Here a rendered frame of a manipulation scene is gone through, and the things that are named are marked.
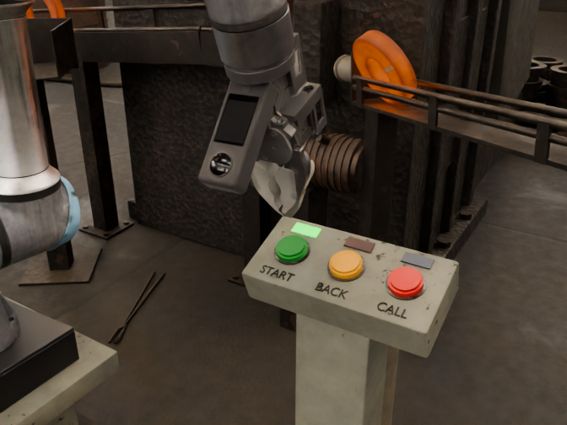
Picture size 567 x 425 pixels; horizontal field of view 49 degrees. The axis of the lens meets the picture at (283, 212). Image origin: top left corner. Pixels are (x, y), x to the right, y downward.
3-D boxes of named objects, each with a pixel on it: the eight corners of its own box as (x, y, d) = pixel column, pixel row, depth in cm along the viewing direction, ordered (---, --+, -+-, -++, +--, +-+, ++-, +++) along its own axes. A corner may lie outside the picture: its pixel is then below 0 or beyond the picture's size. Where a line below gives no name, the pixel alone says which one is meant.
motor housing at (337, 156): (291, 302, 173) (293, 116, 150) (364, 326, 163) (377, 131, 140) (267, 325, 163) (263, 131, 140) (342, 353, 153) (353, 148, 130)
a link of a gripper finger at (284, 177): (328, 196, 76) (317, 136, 70) (305, 228, 73) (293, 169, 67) (305, 190, 78) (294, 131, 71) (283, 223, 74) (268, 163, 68)
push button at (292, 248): (287, 239, 80) (284, 230, 79) (314, 247, 79) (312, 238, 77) (272, 261, 78) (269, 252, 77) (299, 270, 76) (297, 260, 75)
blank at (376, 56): (395, 100, 131) (383, 110, 130) (354, 38, 128) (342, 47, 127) (429, 92, 116) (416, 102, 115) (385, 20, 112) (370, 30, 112)
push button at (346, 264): (339, 255, 77) (337, 244, 76) (369, 263, 75) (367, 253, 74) (325, 278, 75) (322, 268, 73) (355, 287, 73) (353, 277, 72)
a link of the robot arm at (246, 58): (262, 36, 54) (189, 28, 58) (272, 81, 58) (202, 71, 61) (302, -3, 59) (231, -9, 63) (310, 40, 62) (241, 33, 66)
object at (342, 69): (356, 80, 141) (356, 53, 139) (377, 85, 134) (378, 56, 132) (333, 83, 139) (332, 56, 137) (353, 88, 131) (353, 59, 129)
